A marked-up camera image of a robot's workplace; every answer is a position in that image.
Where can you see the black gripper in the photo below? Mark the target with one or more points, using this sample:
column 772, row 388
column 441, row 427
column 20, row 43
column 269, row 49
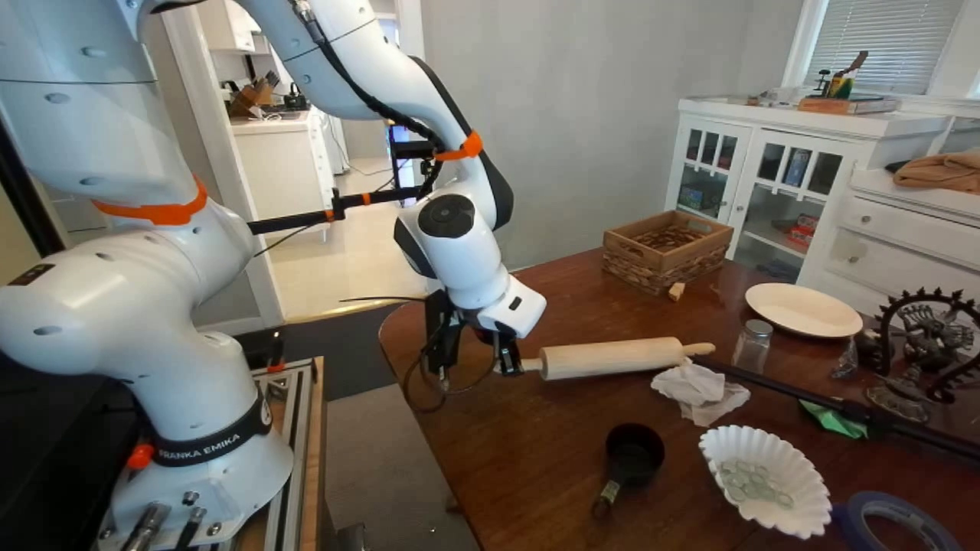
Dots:
column 510, row 307

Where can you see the wooden rolling pin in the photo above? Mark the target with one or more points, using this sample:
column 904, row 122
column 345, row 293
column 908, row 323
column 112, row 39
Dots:
column 609, row 356

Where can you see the robot base mounting platform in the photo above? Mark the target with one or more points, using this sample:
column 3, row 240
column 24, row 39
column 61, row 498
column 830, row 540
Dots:
column 242, row 489

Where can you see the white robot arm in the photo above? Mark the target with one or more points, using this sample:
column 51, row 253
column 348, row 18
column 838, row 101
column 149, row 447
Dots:
column 82, row 113

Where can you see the black measuring cup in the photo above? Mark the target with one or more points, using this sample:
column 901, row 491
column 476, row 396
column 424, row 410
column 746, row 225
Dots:
column 633, row 459

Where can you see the wicker basket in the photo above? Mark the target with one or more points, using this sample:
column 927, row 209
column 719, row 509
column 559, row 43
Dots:
column 665, row 248

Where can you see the crumpled white napkin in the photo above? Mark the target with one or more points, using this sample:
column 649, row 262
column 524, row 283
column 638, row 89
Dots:
column 699, row 394

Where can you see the small glass jar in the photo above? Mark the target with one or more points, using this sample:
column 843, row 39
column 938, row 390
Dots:
column 755, row 344

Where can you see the white ceramic plate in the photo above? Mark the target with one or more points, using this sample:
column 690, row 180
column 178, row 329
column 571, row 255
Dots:
column 802, row 310

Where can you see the white paper coffee filter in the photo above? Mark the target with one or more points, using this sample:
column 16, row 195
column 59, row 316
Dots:
column 765, row 477

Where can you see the white glass-door cabinet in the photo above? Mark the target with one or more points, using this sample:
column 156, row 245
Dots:
column 772, row 175

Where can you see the black tripod rod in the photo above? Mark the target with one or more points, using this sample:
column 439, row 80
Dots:
column 872, row 418

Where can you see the white drawer dresser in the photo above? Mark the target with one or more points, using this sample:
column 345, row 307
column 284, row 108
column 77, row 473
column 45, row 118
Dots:
column 880, row 240

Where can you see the blue tape roll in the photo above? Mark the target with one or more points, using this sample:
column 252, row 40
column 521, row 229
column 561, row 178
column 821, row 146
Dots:
column 859, row 509

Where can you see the black metal gear decoration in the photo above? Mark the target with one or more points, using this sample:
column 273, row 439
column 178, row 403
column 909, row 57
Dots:
column 924, row 344

